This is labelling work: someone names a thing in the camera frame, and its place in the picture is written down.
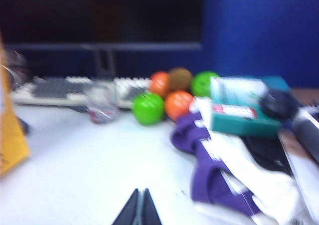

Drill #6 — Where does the teal cardboard box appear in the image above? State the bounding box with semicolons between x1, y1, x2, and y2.
209;75;291;137

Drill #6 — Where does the purple and white cloth bag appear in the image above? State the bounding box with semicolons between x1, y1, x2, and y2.
169;96;319;225

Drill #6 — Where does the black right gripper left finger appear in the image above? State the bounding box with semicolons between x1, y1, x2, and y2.
111;188;143;225

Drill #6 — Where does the grey cylindrical device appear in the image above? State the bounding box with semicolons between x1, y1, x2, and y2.
290;105;319;164

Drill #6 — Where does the orange plastic fruit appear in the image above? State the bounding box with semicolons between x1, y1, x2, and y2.
164;90;195;122
149;71;171;98

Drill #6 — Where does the blue partition panel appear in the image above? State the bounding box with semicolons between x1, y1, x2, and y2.
202;0;319;88

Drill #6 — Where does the grey monitor stand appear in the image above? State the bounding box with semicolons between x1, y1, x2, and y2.
94;49;117;78

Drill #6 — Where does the brown kiwi fruit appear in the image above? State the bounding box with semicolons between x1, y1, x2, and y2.
168;67;193;91

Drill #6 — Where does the green plastic apple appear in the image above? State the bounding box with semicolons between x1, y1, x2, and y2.
191;70;221;98
131;92;165;126

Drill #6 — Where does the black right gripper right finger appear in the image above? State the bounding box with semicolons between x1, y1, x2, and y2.
141;188;163;225

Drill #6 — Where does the yellow paper bag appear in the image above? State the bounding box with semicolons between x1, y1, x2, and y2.
0;32;31;177

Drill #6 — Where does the clear plastic cup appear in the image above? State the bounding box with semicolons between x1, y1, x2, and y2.
84;83;122;125

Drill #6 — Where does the black computer monitor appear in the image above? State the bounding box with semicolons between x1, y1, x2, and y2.
0;0;204;52

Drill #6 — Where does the black round mouse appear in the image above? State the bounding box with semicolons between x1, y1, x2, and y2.
259;88;300;120

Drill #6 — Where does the white and grey keyboard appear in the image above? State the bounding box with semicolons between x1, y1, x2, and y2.
11;76;153;110

